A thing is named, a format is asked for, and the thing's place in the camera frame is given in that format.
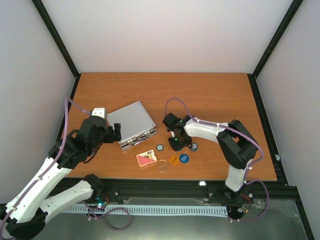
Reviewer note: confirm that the light blue cable duct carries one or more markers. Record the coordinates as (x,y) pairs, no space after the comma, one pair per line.
(150,210)

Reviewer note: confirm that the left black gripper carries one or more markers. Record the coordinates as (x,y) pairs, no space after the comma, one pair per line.
(111,137)

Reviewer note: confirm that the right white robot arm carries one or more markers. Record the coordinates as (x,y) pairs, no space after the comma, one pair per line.
(236,143)

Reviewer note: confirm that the pink yellow card deck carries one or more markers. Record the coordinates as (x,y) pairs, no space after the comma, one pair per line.
(146,158)

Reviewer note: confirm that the aluminium poker case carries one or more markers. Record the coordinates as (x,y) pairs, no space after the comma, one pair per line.
(136,125)

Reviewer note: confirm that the clear round dealer button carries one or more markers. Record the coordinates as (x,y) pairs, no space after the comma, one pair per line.
(162,166)

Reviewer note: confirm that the blue small blind button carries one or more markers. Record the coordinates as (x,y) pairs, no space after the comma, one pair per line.
(184,158)

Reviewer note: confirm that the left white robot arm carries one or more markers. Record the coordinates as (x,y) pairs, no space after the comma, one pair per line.
(27,214)

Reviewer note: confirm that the black aluminium frame rail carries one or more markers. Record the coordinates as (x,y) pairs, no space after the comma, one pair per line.
(214,191)

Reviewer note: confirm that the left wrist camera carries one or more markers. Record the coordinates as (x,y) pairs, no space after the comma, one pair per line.
(99,112)

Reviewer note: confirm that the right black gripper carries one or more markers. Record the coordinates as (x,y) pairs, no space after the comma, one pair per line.
(176,147)

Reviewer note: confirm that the blue green chip stack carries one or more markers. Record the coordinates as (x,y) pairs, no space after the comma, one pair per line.
(193,147)

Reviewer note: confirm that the orange big blind button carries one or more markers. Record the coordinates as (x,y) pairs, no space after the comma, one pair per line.
(174,160)

